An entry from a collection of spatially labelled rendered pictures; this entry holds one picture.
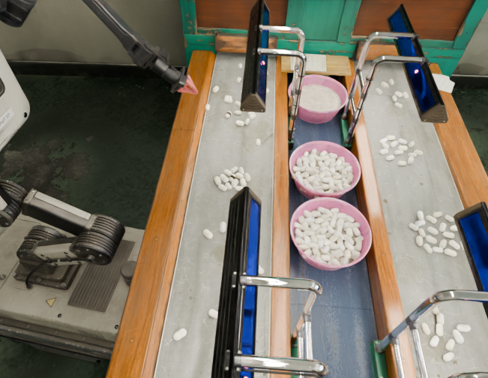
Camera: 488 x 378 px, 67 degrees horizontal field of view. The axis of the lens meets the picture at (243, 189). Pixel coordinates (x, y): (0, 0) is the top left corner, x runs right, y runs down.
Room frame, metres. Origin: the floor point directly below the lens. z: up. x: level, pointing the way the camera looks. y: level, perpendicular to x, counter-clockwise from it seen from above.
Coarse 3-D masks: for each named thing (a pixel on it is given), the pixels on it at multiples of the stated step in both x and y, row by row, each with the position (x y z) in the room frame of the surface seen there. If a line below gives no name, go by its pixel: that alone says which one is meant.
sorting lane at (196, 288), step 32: (224, 64) 1.60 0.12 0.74; (224, 96) 1.36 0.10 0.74; (224, 128) 1.15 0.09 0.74; (256, 128) 1.16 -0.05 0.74; (224, 160) 0.97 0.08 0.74; (256, 160) 0.97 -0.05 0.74; (192, 192) 0.81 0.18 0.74; (224, 192) 0.81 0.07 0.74; (256, 192) 0.82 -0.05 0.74; (192, 224) 0.67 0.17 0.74; (192, 256) 0.55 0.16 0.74; (192, 288) 0.45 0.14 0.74; (192, 320) 0.35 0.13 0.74; (256, 320) 0.36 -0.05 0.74; (160, 352) 0.26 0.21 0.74; (192, 352) 0.26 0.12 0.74; (256, 352) 0.27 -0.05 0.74
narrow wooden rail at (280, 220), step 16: (288, 160) 0.96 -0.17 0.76; (288, 176) 0.88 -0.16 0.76; (288, 192) 0.81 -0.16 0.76; (288, 208) 0.73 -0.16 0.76; (272, 224) 0.68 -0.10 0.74; (288, 224) 0.67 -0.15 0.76; (272, 240) 0.61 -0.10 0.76; (288, 240) 0.61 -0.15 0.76; (272, 256) 0.55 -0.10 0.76; (288, 256) 0.55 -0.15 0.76; (272, 272) 0.50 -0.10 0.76; (288, 272) 0.50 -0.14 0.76; (272, 288) 0.45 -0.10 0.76; (272, 304) 0.40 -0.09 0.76; (288, 304) 0.40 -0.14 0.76; (272, 320) 0.35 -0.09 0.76; (288, 320) 0.35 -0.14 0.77; (272, 336) 0.31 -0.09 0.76; (288, 336) 0.31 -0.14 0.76; (272, 352) 0.27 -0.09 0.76; (288, 352) 0.27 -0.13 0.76
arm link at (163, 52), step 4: (144, 44) 1.24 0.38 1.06; (148, 44) 1.25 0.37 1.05; (148, 48) 1.23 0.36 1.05; (152, 48) 1.25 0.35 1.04; (156, 48) 1.31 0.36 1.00; (160, 48) 1.33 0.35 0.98; (152, 52) 1.22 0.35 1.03; (156, 52) 1.23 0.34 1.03; (160, 52) 1.29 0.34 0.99; (164, 52) 1.30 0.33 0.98; (168, 52) 1.33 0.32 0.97; (152, 56) 1.23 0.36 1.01; (164, 56) 1.28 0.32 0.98; (168, 56) 1.31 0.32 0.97; (148, 60) 1.24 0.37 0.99; (152, 60) 1.22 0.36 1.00; (168, 60) 1.29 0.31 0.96; (136, 64) 1.22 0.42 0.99; (144, 64) 1.23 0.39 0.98; (144, 68) 1.21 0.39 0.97
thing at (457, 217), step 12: (480, 204) 0.52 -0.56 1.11; (456, 216) 0.52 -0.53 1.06; (468, 216) 0.51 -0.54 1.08; (480, 216) 0.50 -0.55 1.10; (468, 228) 0.48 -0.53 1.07; (480, 228) 0.47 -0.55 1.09; (468, 240) 0.45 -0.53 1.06; (480, 240) 0.44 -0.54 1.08; (468, 252) 0.43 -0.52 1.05; (480, 252) 0.41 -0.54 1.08; (480, 264) 0.39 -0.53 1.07; (480, 276) 0.36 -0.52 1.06; (480, 288) 0.34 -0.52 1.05
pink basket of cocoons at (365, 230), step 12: (312, 204) 0.77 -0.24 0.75; (324, 204) 0.77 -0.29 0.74; (336, 204) 0.77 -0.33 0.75; (348, 204) 0.76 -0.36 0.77; (360, 216) 0.72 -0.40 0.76; (360, 228) 0.69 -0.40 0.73; (300, 252) 0.59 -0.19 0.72; (360, 252) 0.60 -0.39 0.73; (312, 264) 0.56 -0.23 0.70; (324, 264) 0.53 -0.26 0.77; (348, 264) 0.53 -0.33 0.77
